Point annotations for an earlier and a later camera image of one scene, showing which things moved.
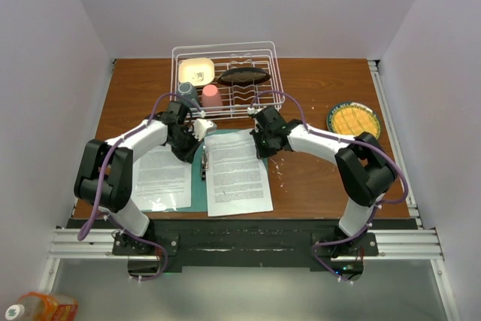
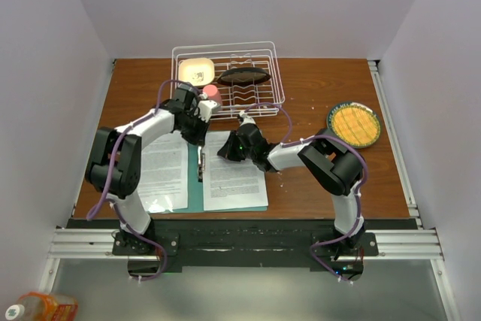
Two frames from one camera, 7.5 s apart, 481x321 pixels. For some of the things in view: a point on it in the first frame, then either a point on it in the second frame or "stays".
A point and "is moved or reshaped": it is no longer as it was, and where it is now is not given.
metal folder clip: (205, 157) is moved or reshaped
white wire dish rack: (225, 82) stays
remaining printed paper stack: (237, 178) stays
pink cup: (211, 97) stays
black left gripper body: (184, 146) to (194, 128)
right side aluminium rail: (374, 68) stays
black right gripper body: (264, 146) to (247, 154)
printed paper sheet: (161, 180) stays
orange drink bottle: (35, 306) stays
